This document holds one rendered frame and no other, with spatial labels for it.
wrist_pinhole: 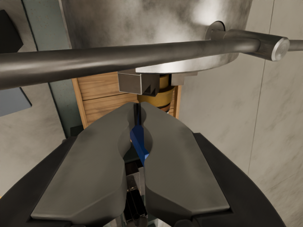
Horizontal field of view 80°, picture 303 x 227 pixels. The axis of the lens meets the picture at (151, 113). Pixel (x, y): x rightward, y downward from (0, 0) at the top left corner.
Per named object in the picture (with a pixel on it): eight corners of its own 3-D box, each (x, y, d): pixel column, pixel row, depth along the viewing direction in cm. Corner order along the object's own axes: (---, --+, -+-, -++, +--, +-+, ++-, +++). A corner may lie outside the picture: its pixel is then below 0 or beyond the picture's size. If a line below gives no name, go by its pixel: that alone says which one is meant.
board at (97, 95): (69, 68, 53) (70, 73, 50) (178, 56, 64) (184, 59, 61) (88, 145, 69) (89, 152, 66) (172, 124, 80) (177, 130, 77)
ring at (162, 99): (142, 83, 35) (143, 122, 40) (184, 76, 38) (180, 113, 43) (128, 68, 42) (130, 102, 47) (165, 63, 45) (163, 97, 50)
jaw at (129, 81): (137, 33, 34) (105, 47, 24) (163, 34, 32) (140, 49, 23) (140, 88, 40) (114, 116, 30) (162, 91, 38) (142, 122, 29)
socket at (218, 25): (211, 19, 25) (227, 21, 23) (206, 45, 27) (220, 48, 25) (192, 18, 24) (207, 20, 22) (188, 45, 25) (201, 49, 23)
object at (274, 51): (207, 24, 25) (294, 37, 16) (204, 41, 26) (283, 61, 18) (195, 23, 24) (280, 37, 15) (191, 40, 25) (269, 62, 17)
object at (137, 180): (108, 169, 65) (111, 180, 61) (135, 161, 68) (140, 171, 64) (114, 203, 76) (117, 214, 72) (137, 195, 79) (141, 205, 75)
